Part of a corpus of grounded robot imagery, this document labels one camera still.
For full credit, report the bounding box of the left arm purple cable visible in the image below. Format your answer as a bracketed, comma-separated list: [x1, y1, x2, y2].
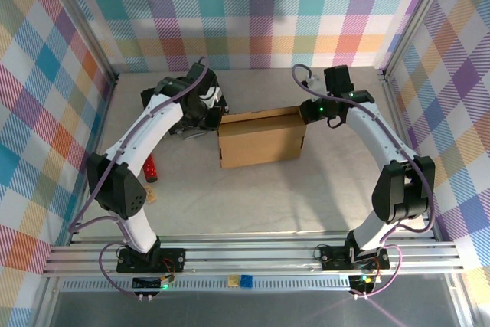
[68, 57, 211, 297]

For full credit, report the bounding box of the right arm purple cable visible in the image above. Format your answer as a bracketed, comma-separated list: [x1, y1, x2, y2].
[291, 64, 437, 298]

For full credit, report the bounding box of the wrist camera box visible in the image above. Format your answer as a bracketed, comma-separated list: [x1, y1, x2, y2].
[304, 74, 325, 90]
[202, 85, 223, 108]

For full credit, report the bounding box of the aluminium side rail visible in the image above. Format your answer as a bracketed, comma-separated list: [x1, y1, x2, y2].
[67, 72, 120, 246]
[377, 70, 441, 242]

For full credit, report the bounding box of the brown cardboard box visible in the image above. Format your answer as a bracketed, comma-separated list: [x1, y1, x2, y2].
[217, 106, 308, 170]

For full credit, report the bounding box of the slotted grey cable duct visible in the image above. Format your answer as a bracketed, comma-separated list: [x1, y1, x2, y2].
[60, 279, 355, 293]

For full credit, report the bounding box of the aluminium frame rail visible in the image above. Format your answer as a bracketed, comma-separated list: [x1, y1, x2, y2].
[41, 233, 466, 278]

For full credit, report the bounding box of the aluminium corner post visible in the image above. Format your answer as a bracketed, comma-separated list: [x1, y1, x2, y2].
[377, 0, 459, 81]
[38, 0, 119, 87]

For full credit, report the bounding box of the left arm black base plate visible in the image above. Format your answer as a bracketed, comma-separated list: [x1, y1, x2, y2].
[116, 247, 187, 273]

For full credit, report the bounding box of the red tube with silver cap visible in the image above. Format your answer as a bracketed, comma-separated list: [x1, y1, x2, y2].
[142, 155, 161, 185]

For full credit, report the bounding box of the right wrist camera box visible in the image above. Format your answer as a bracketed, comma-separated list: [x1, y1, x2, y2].
[304, 74, 325, 90]

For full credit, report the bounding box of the black hard case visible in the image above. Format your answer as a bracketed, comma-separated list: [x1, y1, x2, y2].
[140, 74, 230, 140]

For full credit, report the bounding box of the black controller board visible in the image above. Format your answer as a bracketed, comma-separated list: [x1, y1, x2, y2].
[132, 275, 176, 292]
[350, 273, 379, 292]

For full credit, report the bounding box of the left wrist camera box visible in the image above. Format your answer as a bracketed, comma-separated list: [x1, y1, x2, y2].
[202, 85, 223, 108]

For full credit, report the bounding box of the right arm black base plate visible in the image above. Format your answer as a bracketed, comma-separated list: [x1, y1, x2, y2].
[319, 244, 391, 271]

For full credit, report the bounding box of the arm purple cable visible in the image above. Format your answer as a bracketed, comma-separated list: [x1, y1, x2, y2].
[291, 64, 437, 298]
[68, 57, 211, 297]

